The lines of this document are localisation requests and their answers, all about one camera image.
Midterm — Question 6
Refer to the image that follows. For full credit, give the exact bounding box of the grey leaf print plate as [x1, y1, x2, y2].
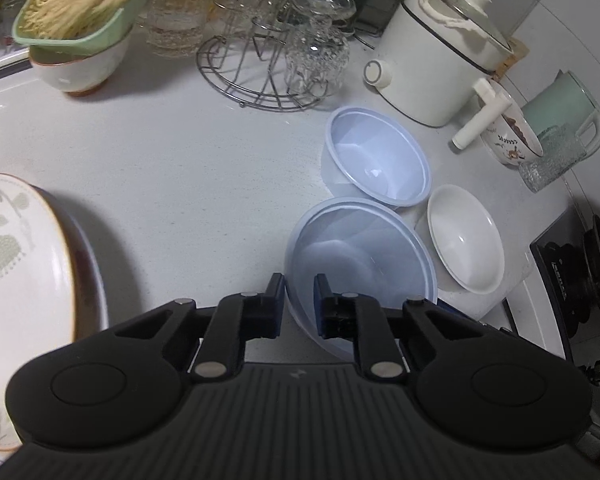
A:
[0, 172, 77, 453]

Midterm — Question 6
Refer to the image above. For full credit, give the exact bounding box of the white ceramic bowl brown foot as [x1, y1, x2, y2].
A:
[30, 35, 131, 97]

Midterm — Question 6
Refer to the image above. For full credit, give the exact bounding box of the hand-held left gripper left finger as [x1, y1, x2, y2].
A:
[112, 272, 286, 378]

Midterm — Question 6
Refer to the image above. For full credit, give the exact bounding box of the black gas stove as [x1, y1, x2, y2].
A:
[500, 175, 600, 386]

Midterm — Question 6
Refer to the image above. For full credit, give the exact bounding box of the floral ceramic bowl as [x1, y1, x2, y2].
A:
[480, 80, 545, 167]

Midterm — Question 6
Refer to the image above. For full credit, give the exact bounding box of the bundle of dried noodles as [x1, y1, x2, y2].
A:
[22, 0, 153, 41]

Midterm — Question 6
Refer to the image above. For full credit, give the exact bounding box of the green plastic basket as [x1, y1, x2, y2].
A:
[12, 0, 161, 56]

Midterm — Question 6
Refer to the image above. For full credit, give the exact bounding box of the metal wire cup rack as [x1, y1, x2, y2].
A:
[196, 17, 331, 111]

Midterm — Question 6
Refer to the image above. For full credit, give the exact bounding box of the pale blue plastic bowl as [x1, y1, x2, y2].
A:
[284, 197, 439, 364]
[321, 106, 431, 211]

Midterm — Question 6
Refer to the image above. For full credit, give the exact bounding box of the textured glass tumbler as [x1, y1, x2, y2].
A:
[517, 125, 587, 193]

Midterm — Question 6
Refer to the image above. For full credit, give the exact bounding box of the green electric kettle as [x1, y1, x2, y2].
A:
[521, 71, 600, 158]

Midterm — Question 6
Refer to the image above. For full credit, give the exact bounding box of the white drip tray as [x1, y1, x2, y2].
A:
[0, 50, 33, 88]

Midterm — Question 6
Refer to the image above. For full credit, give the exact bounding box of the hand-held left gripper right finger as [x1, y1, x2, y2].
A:
[314, 274, 487, 380]

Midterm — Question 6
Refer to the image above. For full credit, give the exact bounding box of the white electric cooking pot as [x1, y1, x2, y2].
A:
[364, 0, 516, 150]

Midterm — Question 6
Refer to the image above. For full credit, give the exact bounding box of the red lid glass jar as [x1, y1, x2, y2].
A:
[146, 0, 218, 58]

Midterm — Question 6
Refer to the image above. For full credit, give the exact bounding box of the plain white bowl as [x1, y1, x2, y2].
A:
[426, 184, 505, 295]

